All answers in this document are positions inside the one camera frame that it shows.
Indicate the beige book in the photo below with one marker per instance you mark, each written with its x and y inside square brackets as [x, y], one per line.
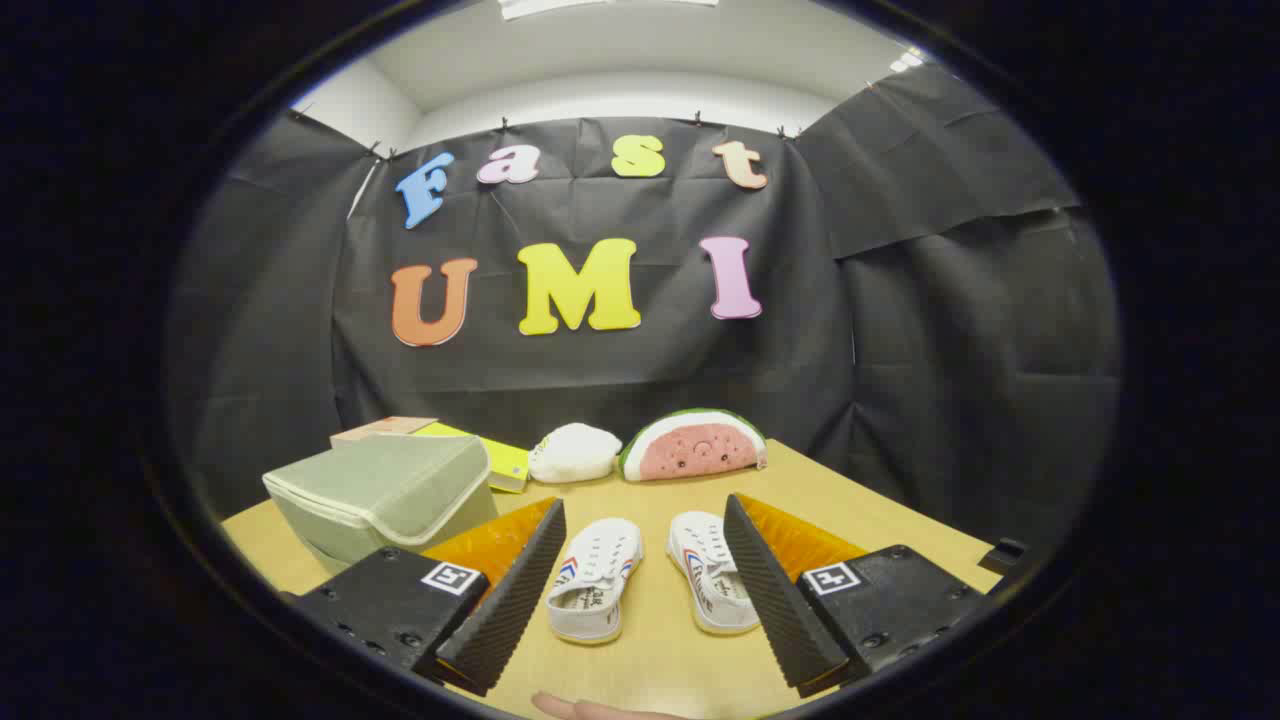
[385, 427]

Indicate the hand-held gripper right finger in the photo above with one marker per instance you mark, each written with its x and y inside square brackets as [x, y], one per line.
[775, 600]

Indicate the white striped canvas shoe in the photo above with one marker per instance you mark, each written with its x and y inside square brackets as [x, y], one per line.
[705, 570]
[600, 560]

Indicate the watermelon slice plush toy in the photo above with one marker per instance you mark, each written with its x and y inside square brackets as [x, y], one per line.
[695, 450]

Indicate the pale green fabric storage box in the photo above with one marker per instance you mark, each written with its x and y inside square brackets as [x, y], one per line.
[380, 490]

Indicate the yellow book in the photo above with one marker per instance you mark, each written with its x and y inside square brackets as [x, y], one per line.
[505, 462]

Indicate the black table clamp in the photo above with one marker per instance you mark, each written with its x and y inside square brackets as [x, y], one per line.
[1003, 555]

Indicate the white plush toy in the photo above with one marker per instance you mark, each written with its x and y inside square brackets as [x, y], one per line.
[575, 452]

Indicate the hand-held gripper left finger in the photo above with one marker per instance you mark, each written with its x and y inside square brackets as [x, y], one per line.
[515, 600]

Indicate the ceiling light panel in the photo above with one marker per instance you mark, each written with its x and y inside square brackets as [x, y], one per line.
[560, 6]

